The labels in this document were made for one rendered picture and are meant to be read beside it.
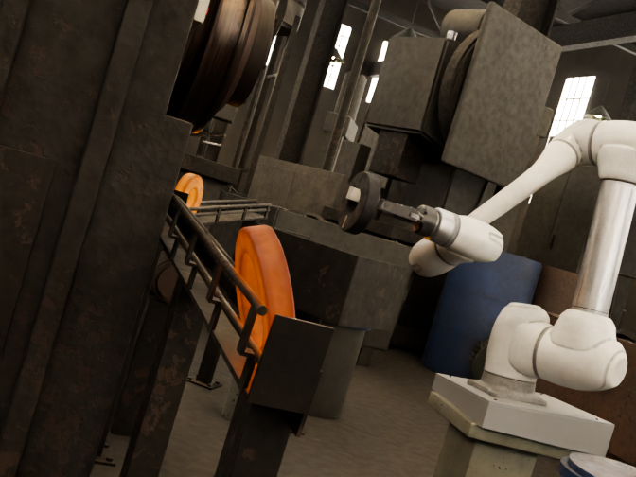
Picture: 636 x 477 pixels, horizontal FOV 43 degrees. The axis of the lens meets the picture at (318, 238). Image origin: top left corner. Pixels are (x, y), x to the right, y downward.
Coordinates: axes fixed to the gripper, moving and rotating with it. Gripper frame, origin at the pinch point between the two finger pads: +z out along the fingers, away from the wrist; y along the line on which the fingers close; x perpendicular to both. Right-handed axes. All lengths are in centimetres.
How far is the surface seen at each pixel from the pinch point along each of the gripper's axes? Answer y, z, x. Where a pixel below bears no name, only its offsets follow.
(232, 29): -0.1, 43.3, 24.6
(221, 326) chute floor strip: -69, 43, -29
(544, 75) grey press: 314, -234, 144
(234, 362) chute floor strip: -84, 45, -30
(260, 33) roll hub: 8.7, 35.0, 28.1
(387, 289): -34.1, 2.1, -17.6
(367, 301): -37.7, 7.2, -20.9
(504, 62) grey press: 299, -192, 135
